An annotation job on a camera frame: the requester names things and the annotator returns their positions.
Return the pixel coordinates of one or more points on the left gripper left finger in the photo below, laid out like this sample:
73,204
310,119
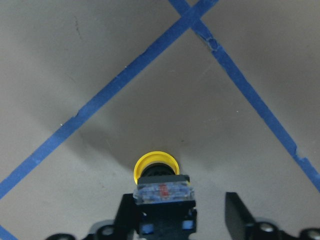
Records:
127,219

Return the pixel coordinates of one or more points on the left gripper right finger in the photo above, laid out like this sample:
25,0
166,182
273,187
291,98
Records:
238,219

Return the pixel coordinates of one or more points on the yellow push button switch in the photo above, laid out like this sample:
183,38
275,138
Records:
164,198

